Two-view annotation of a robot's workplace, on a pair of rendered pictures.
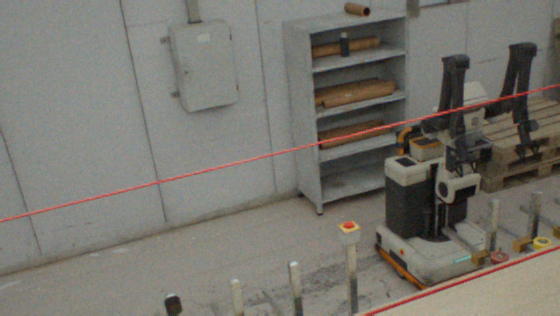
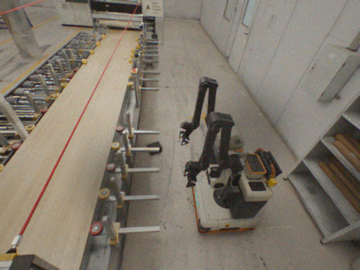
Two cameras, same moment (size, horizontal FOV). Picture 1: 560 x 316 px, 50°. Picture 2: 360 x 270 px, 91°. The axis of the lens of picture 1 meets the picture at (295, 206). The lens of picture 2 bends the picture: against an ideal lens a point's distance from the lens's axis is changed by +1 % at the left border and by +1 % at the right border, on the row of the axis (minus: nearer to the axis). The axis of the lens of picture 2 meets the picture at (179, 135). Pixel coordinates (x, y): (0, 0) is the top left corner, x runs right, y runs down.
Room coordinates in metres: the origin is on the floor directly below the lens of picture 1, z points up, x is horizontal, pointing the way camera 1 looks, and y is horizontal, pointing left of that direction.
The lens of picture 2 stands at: (3.16, -2.14, 2.19)
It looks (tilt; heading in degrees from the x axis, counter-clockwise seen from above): 43 degrees down; 101
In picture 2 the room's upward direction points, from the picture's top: 7 degrees clockwise
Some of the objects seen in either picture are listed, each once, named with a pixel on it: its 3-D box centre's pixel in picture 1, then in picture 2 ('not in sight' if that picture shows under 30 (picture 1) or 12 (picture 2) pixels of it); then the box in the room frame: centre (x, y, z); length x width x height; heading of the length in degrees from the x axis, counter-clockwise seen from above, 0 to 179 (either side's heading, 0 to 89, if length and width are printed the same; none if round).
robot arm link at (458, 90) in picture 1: (457, 97); (198, 105); (3.05, -0.91, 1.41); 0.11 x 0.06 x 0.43; 111
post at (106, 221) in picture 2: not in sight; (112, 233); (2.74, -1.84, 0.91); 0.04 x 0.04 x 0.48; 21
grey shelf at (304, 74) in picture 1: (349, 111); (358, 173); (4.81, -0.53, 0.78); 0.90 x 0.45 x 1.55; 111
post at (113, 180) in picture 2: not in sight; (117, 196); (2.65, -1.60, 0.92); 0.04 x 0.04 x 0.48; 21
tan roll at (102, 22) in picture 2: not in sight; (125, 24); (0.51, 2.51, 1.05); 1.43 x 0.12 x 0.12; 21
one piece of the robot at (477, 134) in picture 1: (467, 150); (214, 158); (3.28, -1.06, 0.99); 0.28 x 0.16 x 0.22; 111
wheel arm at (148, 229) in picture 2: not in sight; (128, 231); (2.80, -1.77, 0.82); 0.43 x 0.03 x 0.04; 21
